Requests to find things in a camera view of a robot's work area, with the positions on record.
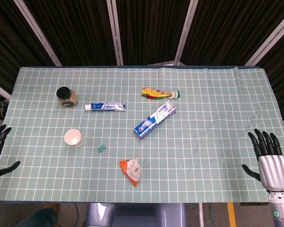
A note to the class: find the black curtain backdrop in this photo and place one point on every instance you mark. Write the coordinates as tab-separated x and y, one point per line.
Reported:
151	28

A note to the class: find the purple grey robot base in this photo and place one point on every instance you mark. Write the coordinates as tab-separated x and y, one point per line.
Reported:
135	215

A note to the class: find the glass jar with black lid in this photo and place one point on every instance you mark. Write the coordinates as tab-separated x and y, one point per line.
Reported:
66	97

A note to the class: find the orange packet with white mesh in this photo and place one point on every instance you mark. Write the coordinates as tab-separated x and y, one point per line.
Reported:
131	170

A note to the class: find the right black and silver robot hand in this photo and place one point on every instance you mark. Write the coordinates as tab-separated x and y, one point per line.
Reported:
273	170

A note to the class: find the blue white toothpaste tube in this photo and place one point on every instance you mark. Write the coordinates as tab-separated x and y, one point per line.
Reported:
105	106

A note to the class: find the blue jeans fabric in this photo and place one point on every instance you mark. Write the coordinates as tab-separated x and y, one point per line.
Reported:
38	217

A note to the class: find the blue white toothpaste box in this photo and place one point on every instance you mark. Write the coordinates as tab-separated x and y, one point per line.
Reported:
155	120

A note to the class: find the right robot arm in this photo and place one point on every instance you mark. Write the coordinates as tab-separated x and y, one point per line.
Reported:
280	208

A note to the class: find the white table leg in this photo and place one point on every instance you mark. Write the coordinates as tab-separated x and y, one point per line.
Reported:
201	215

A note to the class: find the green grid tablecloth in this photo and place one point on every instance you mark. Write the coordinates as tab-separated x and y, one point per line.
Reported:
203	146

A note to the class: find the small teal clip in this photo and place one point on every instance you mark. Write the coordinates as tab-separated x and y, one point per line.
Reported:
101	148

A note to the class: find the white paper cup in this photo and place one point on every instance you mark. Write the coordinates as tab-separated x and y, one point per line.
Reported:
72	138

